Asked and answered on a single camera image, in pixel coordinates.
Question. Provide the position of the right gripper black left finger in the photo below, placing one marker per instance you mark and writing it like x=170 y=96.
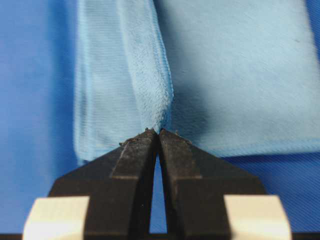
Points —
x=119 y=185

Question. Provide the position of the light blue towel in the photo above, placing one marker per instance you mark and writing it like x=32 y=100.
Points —
x=235 y=77

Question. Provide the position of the dark blue table cloth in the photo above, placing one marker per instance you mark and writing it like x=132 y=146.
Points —
x=38 y=41

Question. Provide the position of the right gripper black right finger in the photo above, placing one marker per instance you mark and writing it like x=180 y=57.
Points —
x=194 y=185

